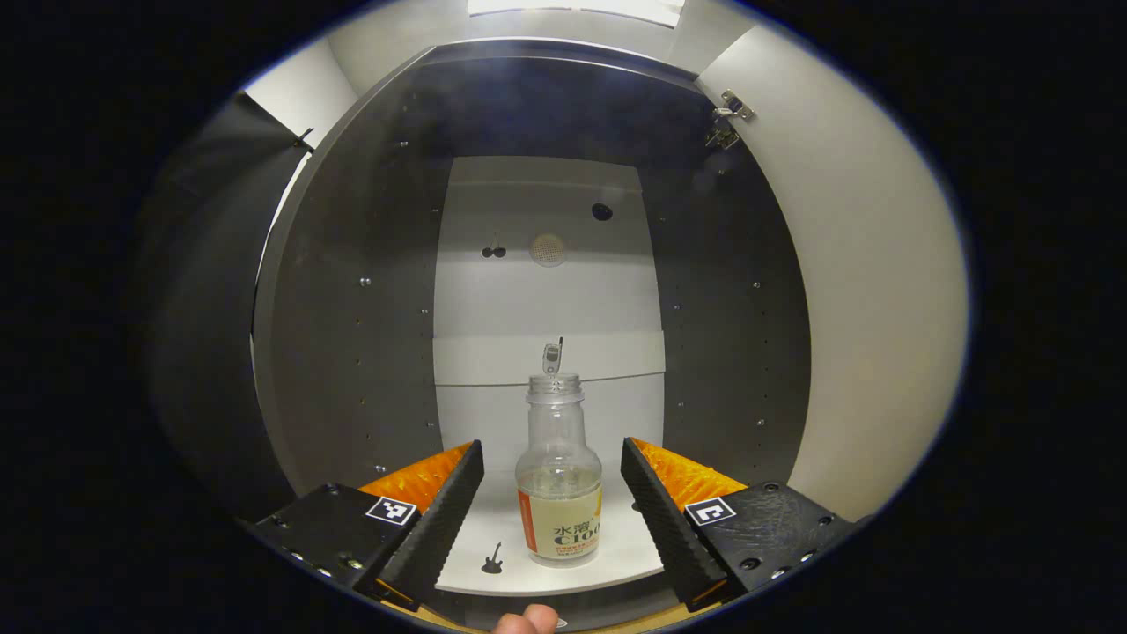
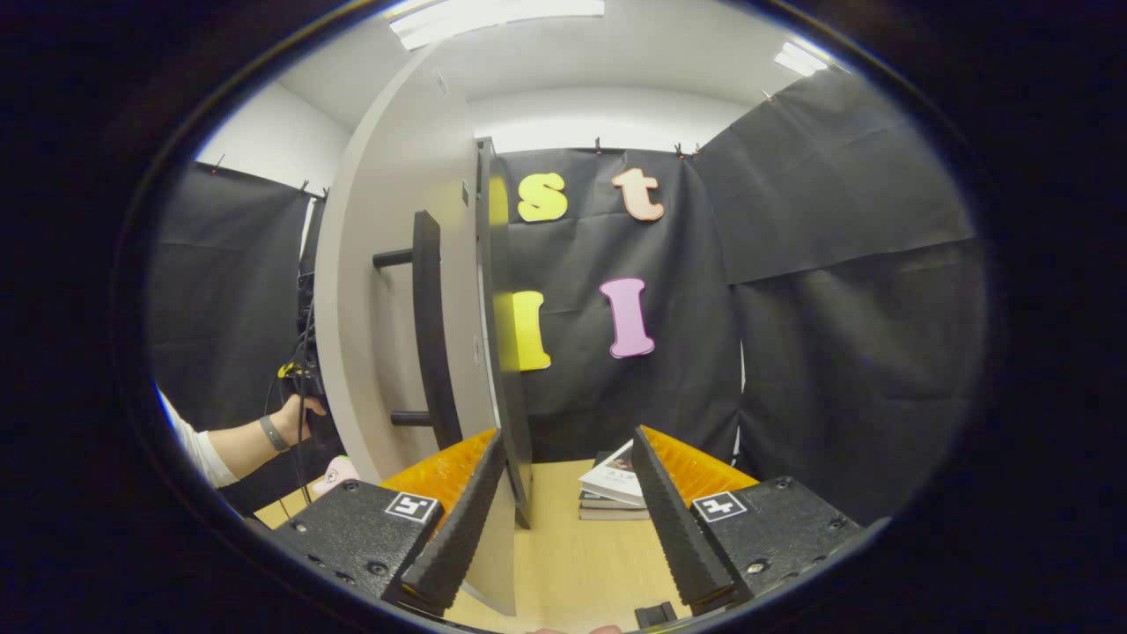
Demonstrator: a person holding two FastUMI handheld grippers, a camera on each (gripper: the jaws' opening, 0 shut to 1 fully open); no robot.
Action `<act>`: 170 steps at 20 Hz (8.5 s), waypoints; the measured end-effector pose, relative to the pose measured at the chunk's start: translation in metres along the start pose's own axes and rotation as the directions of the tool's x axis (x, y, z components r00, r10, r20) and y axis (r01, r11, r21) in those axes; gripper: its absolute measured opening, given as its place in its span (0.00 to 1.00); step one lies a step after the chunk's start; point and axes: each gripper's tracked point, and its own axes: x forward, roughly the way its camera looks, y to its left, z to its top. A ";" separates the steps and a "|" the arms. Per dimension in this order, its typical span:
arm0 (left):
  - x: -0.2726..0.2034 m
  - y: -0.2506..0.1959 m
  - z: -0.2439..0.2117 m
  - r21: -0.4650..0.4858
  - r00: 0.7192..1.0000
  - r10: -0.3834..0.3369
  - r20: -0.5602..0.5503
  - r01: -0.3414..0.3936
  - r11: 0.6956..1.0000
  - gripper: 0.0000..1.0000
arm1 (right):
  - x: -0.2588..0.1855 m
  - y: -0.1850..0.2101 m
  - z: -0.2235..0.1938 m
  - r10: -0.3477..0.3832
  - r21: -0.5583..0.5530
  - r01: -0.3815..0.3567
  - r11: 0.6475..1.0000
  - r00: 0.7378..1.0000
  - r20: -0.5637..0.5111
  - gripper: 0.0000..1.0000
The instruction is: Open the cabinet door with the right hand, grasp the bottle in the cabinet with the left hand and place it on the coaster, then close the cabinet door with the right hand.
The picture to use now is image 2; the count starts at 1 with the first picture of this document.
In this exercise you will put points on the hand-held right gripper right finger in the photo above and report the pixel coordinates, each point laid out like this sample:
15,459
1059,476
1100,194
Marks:
678,537

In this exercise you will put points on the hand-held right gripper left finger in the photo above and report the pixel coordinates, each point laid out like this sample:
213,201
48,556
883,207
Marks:
462,537

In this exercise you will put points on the beige cabinet door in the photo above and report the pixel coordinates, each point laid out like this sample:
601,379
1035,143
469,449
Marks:
387,352

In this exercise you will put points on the dark book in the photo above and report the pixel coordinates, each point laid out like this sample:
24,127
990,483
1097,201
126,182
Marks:
607,504

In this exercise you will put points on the white book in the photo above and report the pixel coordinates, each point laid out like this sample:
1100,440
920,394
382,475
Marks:
612,480

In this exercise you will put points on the grey wristband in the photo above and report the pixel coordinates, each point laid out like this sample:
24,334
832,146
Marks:
273,433

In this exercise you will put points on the small pink toy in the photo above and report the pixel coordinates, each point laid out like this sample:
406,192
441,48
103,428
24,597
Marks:
339,475

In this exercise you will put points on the black backdrop cloth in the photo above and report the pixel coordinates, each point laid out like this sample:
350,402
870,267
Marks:
836,352

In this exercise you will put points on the ceiling light panel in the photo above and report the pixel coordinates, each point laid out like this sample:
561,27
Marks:
801,60
493,18

